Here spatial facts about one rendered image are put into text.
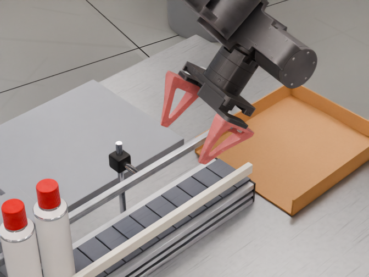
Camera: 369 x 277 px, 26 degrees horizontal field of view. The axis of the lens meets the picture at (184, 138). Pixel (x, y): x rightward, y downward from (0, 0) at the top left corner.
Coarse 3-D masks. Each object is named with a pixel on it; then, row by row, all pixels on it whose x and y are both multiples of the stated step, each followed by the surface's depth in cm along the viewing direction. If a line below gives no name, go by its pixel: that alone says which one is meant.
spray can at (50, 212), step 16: (48, 192) 116; (48, 208) 117; (64, 208) 119; (48, 224) 118; (64, 224) 120; (48, 240) 120; (64, 240) 122; (48, 256) 123; (64, 256) 123; (48, 272) 125; (64, 272) 125
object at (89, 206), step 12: (204, 132) 147; (192, 144) 144; (168, 156) 142; (180, 156) 143; (144, 168) 139; (156, 168) 140; (132, 180) 136; (108, 192) 134; (120, 192) 135; (84, 204) 132; (96, 204) 132; (72, 216) 130; (0, 264) 122
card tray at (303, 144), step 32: (288, 96) 178; (320, 96) 172; (256, 128) 169; (288, 128) 169; (320, 128) 169; (352, 128) 169; (224, 160) 161; (256, 160) 161; (288, 160) 161; (320, 160) 161; (352, 160) 156; (256, 192) 153; (288, 192) 153; (320, 192) 152
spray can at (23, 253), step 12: (12, 204) 114; (24, 204) 114; (12, 216) 112; (24, 216) 114; (0, 228) 116; (12, 228) 114; (24, 228) 115; (12, 240) 114; (24, 240) 115; (36, 240) 118; (12, 252) 116; (24, 252) 116; (36, 252) 118; (12, 264) 117; (24, 264) 117; (36, 264) 119; (12, 276) 119; (24, 276) 119; (36, 276) 120
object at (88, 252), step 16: (192, 176) 150; (208, 176) 150; (224, 176) 150; (176, 192) 146; (192, 192) 146; (224, 192) 146; (144, 208) 143; (160, 208) 143; (128, 224) 140; (144, 224) 140; (176, 224) 140; (96, 240) 137; (112, 240) 137; (80, 256) 134; (96, 256) 134; (128, 256) 134; (112, 272) 131
